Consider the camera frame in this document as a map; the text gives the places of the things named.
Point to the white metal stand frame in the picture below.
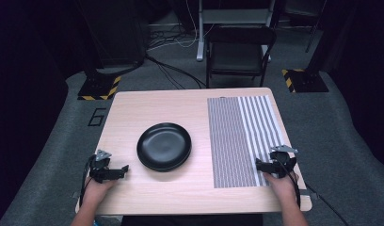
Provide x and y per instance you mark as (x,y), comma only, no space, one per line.
(231,19)

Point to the black base with hazard stripes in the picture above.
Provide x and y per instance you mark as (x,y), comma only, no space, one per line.
(100,86)
(304,80)

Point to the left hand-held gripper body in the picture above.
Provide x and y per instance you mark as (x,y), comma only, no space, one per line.
(100,164)

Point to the black folding chair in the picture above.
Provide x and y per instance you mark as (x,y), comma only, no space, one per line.
(240,53)

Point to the black plate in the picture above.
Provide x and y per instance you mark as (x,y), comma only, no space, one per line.
(164,146)

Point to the striped woven placemat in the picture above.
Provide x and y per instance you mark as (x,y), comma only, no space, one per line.
(234,141)

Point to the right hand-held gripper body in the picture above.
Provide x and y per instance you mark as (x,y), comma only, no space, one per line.
(282,160)

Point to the person's left hand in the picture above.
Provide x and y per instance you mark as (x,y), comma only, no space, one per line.
(97,190)

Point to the person's right hand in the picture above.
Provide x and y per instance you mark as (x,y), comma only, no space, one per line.
(282,186)

